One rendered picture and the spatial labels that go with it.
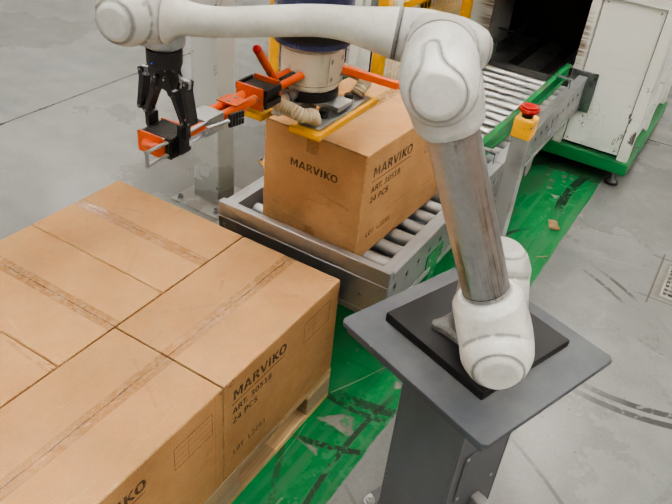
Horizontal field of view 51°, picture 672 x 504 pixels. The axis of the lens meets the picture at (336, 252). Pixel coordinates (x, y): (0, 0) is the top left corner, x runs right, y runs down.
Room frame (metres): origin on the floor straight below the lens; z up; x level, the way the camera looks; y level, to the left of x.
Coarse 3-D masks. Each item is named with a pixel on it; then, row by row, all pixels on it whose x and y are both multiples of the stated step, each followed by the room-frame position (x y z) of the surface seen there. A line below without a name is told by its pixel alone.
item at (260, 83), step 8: (240, 80) 1.72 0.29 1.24; (248, 80) 1.74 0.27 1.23; (256, 80) 1.75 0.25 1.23; (264, 80) 1.75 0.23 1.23; (272, 80) 1.74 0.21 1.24; (240, 88) 1.69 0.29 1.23; (248, 88) 1.68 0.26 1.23; (256, 88) 1.67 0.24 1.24; (264, 88) 1.70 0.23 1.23; (272, 88) 1.69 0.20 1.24; (280, 88) 1.72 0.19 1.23; (248, 96) 1.68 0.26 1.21; (264, 96) 1.67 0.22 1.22; (272, 96) 1.70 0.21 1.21; (280, 96) 1.72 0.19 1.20; (256, 104) 1.67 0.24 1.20; (264, 104) 1.67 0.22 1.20; (272, 104) 1.69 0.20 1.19
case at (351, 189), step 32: (384, 96) 2.42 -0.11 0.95; (288, 128) 2.09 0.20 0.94; (352, 128) 2.12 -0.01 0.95; (384, 128) 2.15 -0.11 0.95; (288, 160) 2.09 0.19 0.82; (320, 160) 2.02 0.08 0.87; (352, 160) 1.96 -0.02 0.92; (384, 160) 2.03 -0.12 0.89; (416, 160) 2.24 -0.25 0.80; (288, 192) 2.08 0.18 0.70; (320, 192) 2.02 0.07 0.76; (352, 192) 1.96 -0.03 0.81; (384, 192) 2.06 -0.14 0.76; (416, 192) 2.28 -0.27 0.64; (288, 224) 2.08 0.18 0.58; (320, 224) 2.01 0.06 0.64; (352, 224) 1.95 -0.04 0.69; (384, 224) 2.09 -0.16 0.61
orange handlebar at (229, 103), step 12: (288, 72) 1.86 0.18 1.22; (300, 72) 1.85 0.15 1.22; (348, 72) 1.92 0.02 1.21; (360, 72) 1.90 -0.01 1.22; (288, 84) 1.79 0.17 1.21; (384, 84) 1.87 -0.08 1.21; (396, 84) 1.85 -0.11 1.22; (228, 96) 1.64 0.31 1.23; (240, 96) 1.67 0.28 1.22; (252, 96) 1.66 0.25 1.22; (216, 108) 1.58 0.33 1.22; (228, 108) 1.58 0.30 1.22; (240, 108) 1.60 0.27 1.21; (192, 132) 1.44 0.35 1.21; (144, 144) 1.36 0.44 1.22; (156, 144) 1.36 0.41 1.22
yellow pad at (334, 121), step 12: (348, 96) 1.95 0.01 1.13; (372, 96) 2.03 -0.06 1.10; (324, 108) 1.84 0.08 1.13; (348, 108) 1.91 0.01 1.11; (360, 108) 1.93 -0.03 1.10; (324, 120) 1.81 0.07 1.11; (336, 120) 1.83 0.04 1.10; (348, 120) 1.86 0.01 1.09; (300, 132) 1.75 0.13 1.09; (312, 132) 1.74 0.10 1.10; (324, 132) 1.75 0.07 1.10
